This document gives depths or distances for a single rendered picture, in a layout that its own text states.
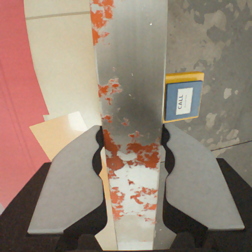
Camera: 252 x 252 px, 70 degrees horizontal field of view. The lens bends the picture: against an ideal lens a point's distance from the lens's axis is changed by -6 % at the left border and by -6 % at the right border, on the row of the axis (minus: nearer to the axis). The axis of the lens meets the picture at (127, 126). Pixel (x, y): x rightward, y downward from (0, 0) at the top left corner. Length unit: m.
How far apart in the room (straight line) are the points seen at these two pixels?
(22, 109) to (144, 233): 0.16
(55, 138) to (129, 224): 0.10
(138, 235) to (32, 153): 0.13
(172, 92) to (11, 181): 0.38
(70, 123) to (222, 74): 1.78
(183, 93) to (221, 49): 1.34
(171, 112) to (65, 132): 0.37
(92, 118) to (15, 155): 0.09
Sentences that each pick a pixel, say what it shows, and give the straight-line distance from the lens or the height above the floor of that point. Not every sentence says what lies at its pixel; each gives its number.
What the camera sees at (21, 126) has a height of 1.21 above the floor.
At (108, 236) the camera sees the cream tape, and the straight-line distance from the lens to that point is 0.28.
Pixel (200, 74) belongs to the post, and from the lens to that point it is 0.53.
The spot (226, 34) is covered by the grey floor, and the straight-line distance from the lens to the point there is 1.83.
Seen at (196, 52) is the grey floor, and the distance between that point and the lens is 1.67.
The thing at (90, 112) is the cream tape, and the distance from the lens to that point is 0.15.
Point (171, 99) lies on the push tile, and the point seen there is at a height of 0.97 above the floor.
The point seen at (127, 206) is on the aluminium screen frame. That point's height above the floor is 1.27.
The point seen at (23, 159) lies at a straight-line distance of 0.20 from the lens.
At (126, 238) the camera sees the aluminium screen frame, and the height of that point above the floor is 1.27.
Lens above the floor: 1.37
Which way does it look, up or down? 58 degrees down
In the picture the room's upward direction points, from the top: 150 degrees clockwise
